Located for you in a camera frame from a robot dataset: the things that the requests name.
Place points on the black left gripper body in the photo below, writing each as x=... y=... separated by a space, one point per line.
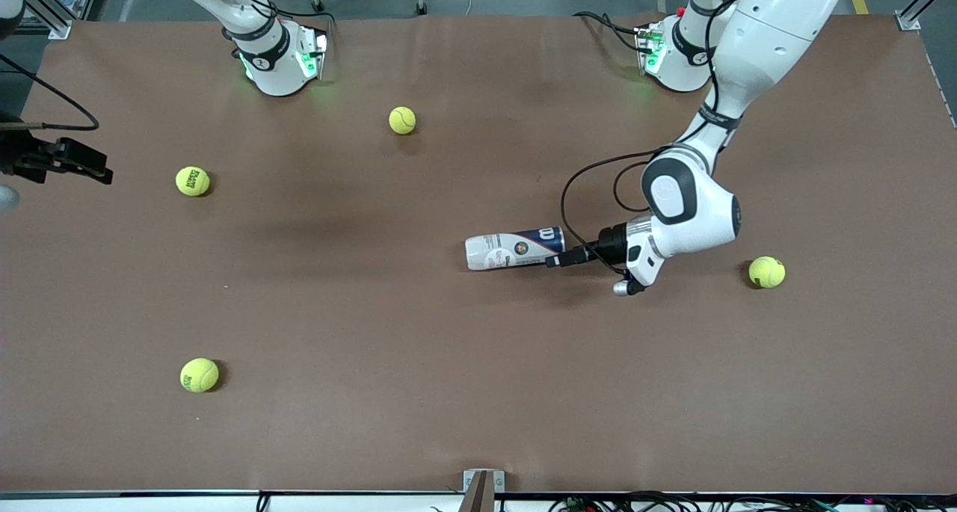
x=609 y=245

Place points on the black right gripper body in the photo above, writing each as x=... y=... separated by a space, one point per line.
x=16 y=158

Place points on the white blue tennis ball can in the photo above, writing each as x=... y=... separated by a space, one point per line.
x=508 y=249

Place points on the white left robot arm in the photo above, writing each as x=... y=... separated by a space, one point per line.
x=770 y=34

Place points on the yellow tennis ball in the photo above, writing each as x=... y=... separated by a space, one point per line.
x=402 y=120
x=767 y=272
x=193 y=181
x=199 y=375

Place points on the green lit left base connector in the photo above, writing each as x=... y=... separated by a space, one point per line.
x=649 y=52

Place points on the green lit base connector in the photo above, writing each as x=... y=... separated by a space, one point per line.
x=310 y=60
x=649 y=52

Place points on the green lit right base connector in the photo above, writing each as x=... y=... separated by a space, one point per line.
x=310 y=60

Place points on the aluminium frame post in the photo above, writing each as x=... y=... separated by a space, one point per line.
x=58 y=28
x=907 y=20

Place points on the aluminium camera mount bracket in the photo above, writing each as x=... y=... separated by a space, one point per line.
x=482 y=489

